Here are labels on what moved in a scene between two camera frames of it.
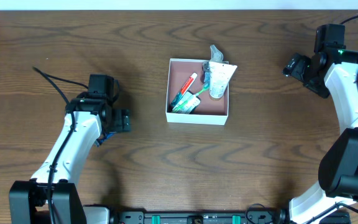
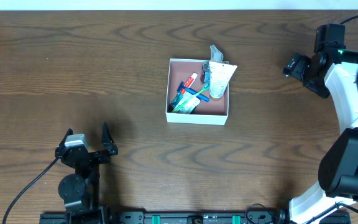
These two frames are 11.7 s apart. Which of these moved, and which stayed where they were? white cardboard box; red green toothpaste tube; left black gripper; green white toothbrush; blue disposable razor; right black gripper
Moved: blue disposable razor; left black gripper
Stayed: green white toothbrush; red green toothpaste tube; right black gripper; white cardboard box
